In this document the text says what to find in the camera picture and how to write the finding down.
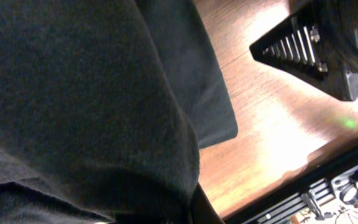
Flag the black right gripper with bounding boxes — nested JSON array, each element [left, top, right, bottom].
[[250, 0, 358, 101]]

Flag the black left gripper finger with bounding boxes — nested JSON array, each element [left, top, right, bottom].
[[190, 184, 224, 224]]

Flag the dark green t-shirt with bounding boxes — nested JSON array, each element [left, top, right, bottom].
[[0, 0, 238, 223]]

